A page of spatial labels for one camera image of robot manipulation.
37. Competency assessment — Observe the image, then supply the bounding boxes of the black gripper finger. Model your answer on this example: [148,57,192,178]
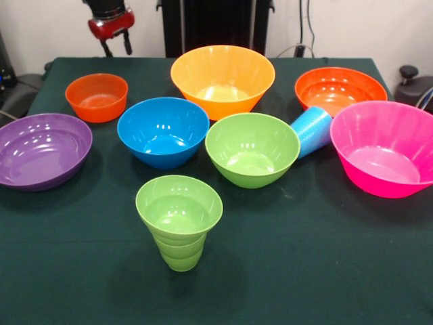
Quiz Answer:
[99,39,114,58]
[122,30,133,56]

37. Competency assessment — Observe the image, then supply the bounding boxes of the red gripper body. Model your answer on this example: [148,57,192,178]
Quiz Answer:
[87,8,136,42]

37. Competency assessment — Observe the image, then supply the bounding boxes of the small orange bowl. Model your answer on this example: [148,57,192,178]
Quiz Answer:
[65,73,129,123]

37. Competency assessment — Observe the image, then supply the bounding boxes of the wide purple bowl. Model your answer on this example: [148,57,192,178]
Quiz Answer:
[0,112,93,192]

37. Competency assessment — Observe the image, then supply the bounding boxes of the large green bowl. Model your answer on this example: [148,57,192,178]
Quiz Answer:
[204,112,302,190]

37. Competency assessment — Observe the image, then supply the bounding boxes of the small green bowl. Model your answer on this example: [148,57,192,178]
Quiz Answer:
[135,175,224,247]

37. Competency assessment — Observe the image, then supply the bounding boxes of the blue cup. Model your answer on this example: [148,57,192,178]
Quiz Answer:
[290,106,333,160]

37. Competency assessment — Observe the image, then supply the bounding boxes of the stack of green cups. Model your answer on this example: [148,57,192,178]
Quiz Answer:
[156,233,206,272]

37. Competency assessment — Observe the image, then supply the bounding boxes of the black equipment box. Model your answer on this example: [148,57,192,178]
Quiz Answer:
[0,30,18,94]

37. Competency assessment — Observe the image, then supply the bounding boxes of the large yellow-orange bowl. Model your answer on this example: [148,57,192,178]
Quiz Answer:
[170,45,276,122]

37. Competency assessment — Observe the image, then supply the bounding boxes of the blue bowl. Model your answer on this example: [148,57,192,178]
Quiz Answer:
[116,97,210,171]

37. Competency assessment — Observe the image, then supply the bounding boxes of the wide red-orange bowl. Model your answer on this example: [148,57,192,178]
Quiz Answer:
[294,66,389,118]

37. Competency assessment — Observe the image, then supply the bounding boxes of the dark green tablecloth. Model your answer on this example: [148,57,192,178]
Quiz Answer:
[0,56,433,325]

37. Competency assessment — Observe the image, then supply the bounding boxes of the large pink bowl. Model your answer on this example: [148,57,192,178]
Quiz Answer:
[329,100,433,200]

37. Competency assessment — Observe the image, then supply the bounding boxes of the grey chair with black knob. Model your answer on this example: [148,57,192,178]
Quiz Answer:
[394,65,433,112]

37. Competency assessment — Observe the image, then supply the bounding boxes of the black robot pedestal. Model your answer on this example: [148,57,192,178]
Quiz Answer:
[156,0,275,58]

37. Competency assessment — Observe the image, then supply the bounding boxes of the white cable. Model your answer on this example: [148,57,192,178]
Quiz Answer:
[275,43,299,58]

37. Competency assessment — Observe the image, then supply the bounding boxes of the black wall cable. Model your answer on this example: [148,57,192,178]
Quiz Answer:
[299,0,317,58]

